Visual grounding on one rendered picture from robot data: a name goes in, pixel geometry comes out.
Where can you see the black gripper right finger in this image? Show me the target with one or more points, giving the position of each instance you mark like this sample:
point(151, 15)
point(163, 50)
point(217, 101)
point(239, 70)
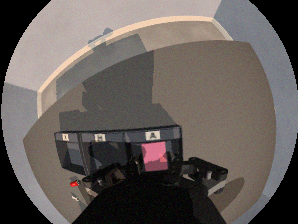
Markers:
point(211, 175)

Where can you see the dark grey rack of three bins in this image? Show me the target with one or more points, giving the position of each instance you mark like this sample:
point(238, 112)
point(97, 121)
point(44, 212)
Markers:
point(108, 146)

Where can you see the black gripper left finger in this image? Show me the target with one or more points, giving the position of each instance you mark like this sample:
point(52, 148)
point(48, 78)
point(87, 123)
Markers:
point(98, 181)

